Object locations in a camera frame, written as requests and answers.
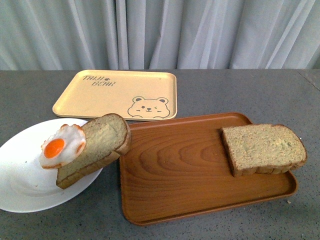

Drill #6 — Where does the white round plate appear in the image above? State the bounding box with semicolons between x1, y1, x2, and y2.
0;118;100;213

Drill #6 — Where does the fake fried egg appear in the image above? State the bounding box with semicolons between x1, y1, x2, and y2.
39;124;86;170

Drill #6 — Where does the bread slice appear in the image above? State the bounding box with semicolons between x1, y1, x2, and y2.
56;113;132;189
221;124;307;177

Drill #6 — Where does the grey pleated curtain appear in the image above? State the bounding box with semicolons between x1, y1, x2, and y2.
0;0;320;70

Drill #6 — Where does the yellow bear tray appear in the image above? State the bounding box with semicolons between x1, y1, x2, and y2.
52;69;178;121

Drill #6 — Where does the brown wood-grain tray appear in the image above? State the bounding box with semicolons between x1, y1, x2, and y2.
119;112;298;226

